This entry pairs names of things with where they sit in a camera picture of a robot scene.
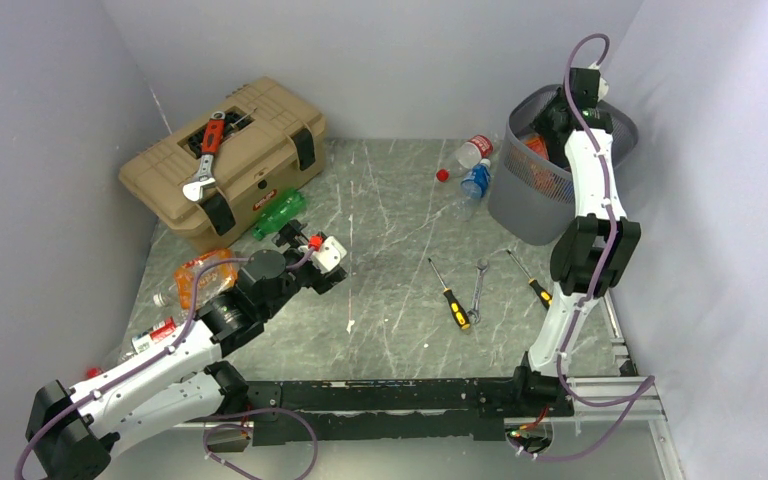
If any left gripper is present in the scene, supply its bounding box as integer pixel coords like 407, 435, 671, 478
260, 218, 346, 319

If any large orange label bottle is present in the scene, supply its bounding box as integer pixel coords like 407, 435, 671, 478
522, 133, 554, 196

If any blue label water bottle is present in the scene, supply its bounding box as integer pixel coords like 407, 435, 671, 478
454, 159, 492, 221

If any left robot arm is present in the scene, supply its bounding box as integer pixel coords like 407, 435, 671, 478
13, 220, 348, 479

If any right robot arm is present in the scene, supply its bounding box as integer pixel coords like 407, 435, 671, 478
510, 66, 641, 415

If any grey mesh waste bin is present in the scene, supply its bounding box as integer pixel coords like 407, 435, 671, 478
488, 85, 638, 246

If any green plastic bottle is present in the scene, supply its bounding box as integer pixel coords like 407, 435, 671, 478
252, 189, 307, 240

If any clear bottle red cap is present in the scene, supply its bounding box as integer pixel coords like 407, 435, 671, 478
435, 135, 494, 183

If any crushed orange label bottle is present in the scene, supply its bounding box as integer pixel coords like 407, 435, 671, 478
151, 248, 239, 311

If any tan plastic toolbox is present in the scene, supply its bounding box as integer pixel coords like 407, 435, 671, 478
118, 77, 327, 253

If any red adjustable wrench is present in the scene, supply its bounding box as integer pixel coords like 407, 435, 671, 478
182, 111, 226, 203

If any silver open-end wrench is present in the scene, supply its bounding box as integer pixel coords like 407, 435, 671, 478
468, 258, 489, 324

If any yellow black screwdriver right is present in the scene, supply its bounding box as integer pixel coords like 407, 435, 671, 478
506, 249, 552, 310

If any yellow black screwdriver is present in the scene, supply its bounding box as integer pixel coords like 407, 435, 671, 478
506, 249, 552, 310
427, 258, 472, 331

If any yellow black screwdriver left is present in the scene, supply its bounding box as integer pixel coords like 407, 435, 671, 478
427, 258, 472, 331

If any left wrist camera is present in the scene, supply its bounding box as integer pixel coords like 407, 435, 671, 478
308, 233, 348, 274

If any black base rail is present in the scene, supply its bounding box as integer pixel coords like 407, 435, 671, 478
210, 366, 574, 446

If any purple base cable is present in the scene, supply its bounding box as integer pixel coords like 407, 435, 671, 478
201, 407, 320, 480

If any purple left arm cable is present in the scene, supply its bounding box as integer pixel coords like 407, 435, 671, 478
12, 248, 319, 480

